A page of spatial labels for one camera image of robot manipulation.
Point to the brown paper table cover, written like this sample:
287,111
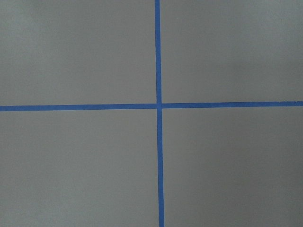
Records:
151,113

